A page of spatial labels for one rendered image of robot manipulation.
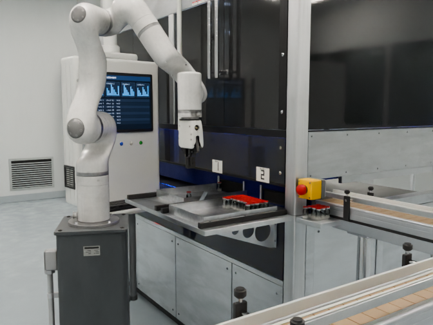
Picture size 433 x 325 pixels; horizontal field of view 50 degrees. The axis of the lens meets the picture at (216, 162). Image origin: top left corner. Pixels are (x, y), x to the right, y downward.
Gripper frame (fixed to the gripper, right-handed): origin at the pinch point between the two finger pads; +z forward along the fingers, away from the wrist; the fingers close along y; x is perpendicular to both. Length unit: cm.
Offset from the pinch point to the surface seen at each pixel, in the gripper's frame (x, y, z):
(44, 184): -86, 541, 88
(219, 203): -26.0, 18.8, 21.0
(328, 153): -57, -14, -1
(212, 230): -1.9, -11.1, 22.6
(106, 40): -8, 95, -54
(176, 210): -1.9, 13.3, 20.0
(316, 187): -40.7, -22.5, 10.1
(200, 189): -38, 53, 21
